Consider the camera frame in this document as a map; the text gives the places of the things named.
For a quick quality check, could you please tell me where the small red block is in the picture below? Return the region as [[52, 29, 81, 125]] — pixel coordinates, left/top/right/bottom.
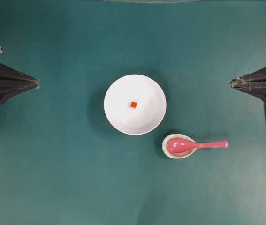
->
[[130, 101, 137, 109]]

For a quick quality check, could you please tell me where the white round bowl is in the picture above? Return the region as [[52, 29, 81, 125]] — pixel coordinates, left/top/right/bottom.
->
[[104, 74, 167, 135]]

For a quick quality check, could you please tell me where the speckled ceramic spoon rest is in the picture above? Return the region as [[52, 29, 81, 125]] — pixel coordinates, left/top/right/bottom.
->
[[161, 134, 196, 159]]

